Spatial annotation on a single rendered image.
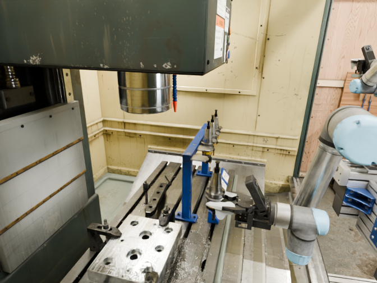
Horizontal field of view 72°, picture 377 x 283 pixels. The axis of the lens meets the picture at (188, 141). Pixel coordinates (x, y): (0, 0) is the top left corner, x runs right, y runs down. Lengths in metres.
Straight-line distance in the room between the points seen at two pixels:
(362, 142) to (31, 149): 1.01
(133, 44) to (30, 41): 0.29
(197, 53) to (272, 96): 1.19
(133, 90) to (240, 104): 1.14
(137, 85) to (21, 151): 0.50
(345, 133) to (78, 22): 0.70
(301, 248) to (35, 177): 0.94
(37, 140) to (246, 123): 1.25
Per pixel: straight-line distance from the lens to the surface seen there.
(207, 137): 1.20
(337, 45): 3.46
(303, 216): 0.86
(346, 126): 0.73
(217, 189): 0.83
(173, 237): 1.02
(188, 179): 1.12
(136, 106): 0.74
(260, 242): 1.42
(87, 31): 0.73
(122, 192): 2.07
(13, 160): 1.02
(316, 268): 1.30
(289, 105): 1.78
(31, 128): 1.06
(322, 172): 0.93
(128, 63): 0.67
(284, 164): 1.92
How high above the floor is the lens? 1.66
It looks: 21 degrees down
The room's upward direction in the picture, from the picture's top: 1 degrees clockwise
